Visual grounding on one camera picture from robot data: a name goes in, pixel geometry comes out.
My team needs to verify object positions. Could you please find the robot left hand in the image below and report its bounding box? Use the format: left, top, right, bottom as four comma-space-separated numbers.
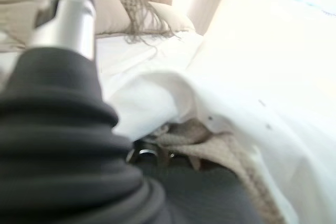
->
0, 0, 263, 224

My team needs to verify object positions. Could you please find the white bed sheet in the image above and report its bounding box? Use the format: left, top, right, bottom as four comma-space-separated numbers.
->
94, 31, 205, 99

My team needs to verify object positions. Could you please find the grey knit fringed throw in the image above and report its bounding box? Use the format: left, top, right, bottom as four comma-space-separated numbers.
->
146, 119, 287, 224

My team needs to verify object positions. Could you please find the beige pillow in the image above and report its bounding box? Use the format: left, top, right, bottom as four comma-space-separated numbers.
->
149, 1, 196, 35
0, 0, 132, 51

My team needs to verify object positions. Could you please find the knit fringed cushion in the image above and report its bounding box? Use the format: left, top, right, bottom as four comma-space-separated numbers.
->
112, 0, 182, 62

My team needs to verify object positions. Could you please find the white duvet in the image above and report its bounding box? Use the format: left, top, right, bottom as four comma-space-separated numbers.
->
104, 0, 336, 224

